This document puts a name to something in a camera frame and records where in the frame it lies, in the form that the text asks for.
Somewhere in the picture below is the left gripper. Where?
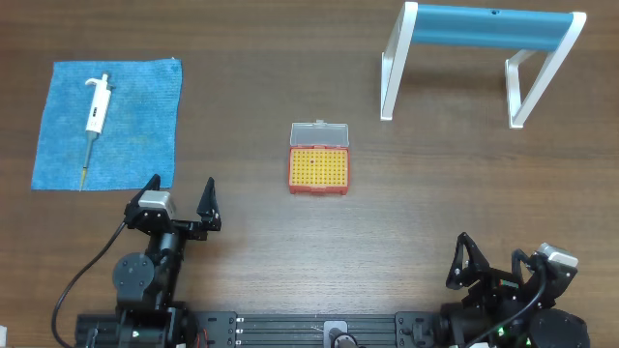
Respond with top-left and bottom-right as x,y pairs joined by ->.
124,173 -> 222,241

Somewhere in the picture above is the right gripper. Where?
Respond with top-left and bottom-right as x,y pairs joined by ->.
445,232 -> 544,304

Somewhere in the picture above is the white pipette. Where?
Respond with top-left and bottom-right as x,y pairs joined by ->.
78,72 -> 117,192

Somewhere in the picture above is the blue cloth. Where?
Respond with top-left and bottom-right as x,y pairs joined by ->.
30,57 -> 185,192

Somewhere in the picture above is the red and yellow tip box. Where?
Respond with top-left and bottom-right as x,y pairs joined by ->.
288,119 -> 351,196

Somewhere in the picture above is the white and blue stand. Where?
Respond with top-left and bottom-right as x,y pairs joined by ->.
379,0 -> 588,131

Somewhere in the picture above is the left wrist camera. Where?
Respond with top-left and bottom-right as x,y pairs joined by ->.
137,189 -> 177,219

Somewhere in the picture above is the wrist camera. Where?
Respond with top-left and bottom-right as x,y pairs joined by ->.
137,189 -> 177,219
533,242 -> 579,270

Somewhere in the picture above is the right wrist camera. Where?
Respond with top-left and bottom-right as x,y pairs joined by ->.
533,242 -> 579,270

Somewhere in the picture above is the mounting rail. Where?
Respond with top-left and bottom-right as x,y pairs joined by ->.
74,311 -> 451,348

